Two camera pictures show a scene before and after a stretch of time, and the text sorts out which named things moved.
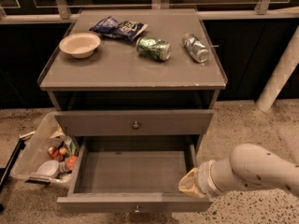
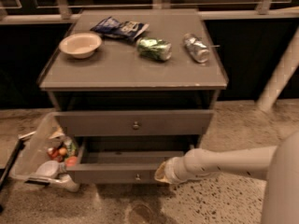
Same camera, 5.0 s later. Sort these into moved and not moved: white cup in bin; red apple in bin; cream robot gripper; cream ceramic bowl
Moved: cream robot gripper
Not moved: white cup in bin; cream ceramic bowl; red apple in bin
